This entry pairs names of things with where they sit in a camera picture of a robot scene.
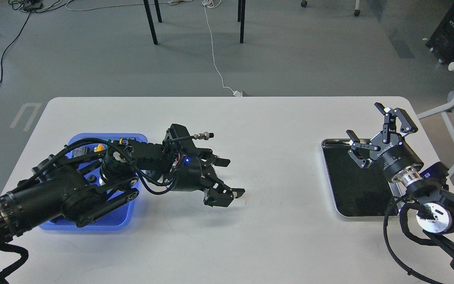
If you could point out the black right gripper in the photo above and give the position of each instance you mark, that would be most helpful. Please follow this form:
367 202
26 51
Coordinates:
388 148

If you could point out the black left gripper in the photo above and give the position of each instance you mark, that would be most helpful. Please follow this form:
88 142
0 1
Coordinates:
196 172

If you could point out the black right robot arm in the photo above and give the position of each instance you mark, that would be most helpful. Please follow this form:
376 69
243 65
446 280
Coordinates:
427 213

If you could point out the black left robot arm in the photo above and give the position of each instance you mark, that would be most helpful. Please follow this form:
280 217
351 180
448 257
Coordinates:
58 186

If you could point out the metal tray with black mat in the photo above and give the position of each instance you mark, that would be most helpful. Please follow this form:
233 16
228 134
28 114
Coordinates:
357 192

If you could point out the black red electronic module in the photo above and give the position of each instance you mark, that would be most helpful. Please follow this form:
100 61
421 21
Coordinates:
80 151

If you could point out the black table leg right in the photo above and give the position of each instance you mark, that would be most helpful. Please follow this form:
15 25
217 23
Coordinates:
241 11

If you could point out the black table leg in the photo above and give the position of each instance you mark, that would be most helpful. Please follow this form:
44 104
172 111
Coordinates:
150 18
241 11

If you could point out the black table leg left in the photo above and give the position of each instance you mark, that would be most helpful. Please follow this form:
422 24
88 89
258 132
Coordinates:
150 18

